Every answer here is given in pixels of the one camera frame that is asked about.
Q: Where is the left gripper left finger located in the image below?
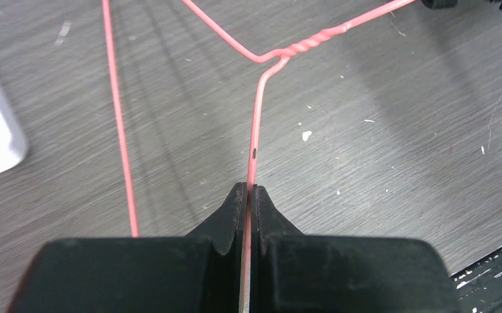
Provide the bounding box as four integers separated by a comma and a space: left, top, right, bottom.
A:
7, 183, 247, 312

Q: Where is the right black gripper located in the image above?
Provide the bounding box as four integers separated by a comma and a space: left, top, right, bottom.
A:
420, 0, 502, 10

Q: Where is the pink wire hanger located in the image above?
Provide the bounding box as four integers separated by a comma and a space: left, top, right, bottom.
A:
102, 0, 413, 312

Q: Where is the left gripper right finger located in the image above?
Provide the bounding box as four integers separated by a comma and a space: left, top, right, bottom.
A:
250, 186, 461, 312

